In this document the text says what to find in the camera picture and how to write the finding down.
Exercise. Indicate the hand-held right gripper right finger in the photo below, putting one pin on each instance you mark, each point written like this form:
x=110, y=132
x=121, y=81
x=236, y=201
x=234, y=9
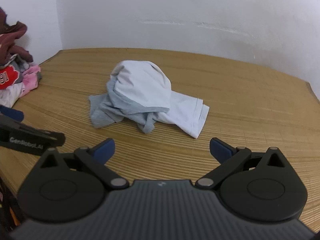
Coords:
x=220, y=151

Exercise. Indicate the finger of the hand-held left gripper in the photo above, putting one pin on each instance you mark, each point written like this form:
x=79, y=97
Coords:
x=12, y=113

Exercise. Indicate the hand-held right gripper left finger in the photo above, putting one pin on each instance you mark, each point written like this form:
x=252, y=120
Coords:
x=105, y=151

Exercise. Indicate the white shirt with blue sleeves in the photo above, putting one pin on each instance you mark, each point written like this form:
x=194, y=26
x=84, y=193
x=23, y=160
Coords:
x=140, y=85

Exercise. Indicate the white garment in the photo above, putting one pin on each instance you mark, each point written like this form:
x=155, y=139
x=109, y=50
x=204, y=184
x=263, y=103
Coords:
x=10, y=96

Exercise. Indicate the red printed garment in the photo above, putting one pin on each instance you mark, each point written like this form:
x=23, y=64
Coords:
x=7, y=77

